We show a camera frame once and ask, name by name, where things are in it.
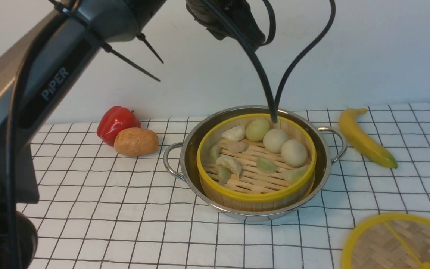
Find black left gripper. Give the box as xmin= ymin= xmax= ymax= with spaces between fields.
xmin=186 ymin=0 xmax=267 ymax=48

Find bamboo steamer basket yellow rim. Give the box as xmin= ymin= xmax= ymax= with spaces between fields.
xmin=197 ymin=114 xmax=317 ymax=212

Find woven bamboo steamer lid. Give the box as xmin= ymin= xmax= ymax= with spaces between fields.
xmin=340 ymin=213 xmax=430 ymax=269

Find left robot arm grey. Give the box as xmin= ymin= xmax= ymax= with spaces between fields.
xmin=0 ymin=0 xmax=165 ymax=269

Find stainless steel pot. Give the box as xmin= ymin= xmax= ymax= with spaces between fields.
xmin=163 ymin=105 xmax=348 ymax=222

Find green round bun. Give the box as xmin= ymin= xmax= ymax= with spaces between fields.
xmin=245 ymin=118 xmax=271 ymax=142

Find white dumpling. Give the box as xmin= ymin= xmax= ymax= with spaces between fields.
xmin=221 ymin=125 xmax=246 ymax=142
xmin=215 ymin=155 xmax=242 ymax=177

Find white round bun middle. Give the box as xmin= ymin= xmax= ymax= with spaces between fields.
xmin=263 ymin=128 xmax=290 ymax=154

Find white round bun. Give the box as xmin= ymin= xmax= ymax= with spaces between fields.
xmin=280 ymin=139 xmax=308 ymax=167
xmin=263 ymin=128 xmax=290 ymax=154

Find pink dumpling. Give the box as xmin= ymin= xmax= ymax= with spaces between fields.
xmin=227 ymin=141 xmax=249 ymax=154

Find green dumpling left edge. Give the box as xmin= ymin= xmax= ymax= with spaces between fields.
xmin=209 ymin=145 xmax=221 ymax=163

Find green dumpling edge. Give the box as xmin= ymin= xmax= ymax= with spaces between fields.
xmin=280 ymin=165 xmax=309 ymax=184
xmin=209 ymin=145 xmax=221 ymax=163

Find white dumpling front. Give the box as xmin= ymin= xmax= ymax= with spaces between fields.
xmin=215 ymin=155 xmax=242 ymax=177

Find white round bun right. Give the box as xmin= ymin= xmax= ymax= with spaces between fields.
xmin=280 ymin=139 xmax=308 ymax=167

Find green dumpling centre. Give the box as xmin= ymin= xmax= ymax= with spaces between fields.
xmin=256 ymin=157 xmax=278 ymax=174

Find green dumpling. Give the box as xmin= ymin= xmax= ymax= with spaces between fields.
xmin=256 ymin=157 xmax=278 ymax=174
xmin=215 ymin=166 xmax=232 ymax=186

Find yellow banana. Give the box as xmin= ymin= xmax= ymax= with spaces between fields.
xmin=339 ymin=108 xmax=398 ymax=169

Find green dumpling front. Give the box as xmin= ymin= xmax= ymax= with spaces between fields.
xmin=215 ymin=166 xmax=232 ymax=186

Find brown potato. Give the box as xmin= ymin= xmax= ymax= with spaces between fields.
xmin=114 ymin=127 xmax=160 ymax=157

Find red bell pepper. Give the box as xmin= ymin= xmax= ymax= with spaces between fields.
xmin=97 ymin=106 xmax=142 ymax=146

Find green dumpling right edge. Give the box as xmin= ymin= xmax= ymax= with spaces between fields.
xmin=280 ymin=165 xmax=309 ymax=184

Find white checkered tablecloth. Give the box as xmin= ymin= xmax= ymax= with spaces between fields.
xmin=18 ymin=103 xmax=430 ymax=269

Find black cable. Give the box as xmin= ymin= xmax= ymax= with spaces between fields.
xmin=200 ymin=0 xmax=336 ymax=124

